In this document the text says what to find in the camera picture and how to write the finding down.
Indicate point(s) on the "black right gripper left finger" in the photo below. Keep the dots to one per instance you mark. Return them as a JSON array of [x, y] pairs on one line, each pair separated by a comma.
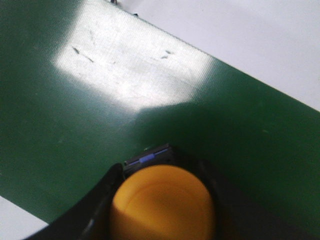
[[88, 219]]

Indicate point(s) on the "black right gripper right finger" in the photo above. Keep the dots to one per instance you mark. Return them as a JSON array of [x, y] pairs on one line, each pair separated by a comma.
[[237, 217]]

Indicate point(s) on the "yellow mushroom push button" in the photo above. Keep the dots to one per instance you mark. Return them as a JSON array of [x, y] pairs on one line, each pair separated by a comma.
[[160, 200]]

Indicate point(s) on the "green conveyor belt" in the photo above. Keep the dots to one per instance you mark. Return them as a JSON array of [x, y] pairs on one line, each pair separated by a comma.
[[85, 85]]

